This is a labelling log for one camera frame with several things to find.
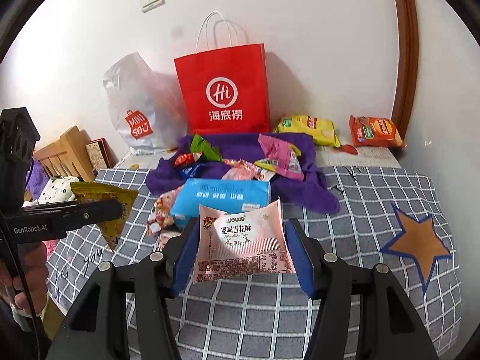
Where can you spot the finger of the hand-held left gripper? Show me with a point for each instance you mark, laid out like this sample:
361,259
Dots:
97,213
48,206

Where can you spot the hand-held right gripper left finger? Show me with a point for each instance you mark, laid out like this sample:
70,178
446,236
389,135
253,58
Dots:
185,258

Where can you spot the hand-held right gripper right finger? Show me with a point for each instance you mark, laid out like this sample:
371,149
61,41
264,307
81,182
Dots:
303,258

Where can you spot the gold patterned snack packet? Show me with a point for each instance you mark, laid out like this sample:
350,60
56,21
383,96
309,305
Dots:
101,191

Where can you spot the pink and white snack packet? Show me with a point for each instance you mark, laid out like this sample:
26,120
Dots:
243,240

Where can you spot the pink and yellow snack packet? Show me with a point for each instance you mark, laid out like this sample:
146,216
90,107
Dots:
279,153

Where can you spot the person's left hand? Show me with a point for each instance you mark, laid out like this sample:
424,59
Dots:
35,270

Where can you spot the white spotted cloth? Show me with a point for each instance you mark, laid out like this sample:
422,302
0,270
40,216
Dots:
56,189

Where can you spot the purple cloth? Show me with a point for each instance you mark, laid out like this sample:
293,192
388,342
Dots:
37,180

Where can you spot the wooden headboard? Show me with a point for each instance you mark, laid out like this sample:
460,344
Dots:
67,150

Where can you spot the colourful cartoon snack packet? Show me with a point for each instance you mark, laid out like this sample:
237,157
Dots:
161,213

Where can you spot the purple towel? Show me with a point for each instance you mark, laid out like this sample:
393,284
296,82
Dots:
300,191

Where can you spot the blue tissue pack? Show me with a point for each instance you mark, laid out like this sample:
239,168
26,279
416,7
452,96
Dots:
225,195

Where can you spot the grey checked blanket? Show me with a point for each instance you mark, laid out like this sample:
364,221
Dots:
375,213

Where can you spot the small red snack packet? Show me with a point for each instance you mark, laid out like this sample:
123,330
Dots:
185,159

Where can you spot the pale pink foil packet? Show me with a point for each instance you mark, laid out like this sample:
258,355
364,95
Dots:
240,172

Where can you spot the green snack packet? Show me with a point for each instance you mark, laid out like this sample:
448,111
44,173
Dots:
204,148

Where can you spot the white plastic bag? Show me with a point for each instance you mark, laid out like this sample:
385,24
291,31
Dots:
135,93

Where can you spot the yellow chips bag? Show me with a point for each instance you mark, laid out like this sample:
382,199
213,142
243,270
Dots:
311,127

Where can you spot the orange chips bag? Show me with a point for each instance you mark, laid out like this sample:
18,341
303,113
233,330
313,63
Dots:
378,131

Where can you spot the red paper bag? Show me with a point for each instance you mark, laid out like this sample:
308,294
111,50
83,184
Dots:
225,67

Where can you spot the dark picture frame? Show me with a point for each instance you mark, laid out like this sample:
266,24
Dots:
99,153

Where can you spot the brown wooden door frame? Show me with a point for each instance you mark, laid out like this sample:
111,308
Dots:
407,45

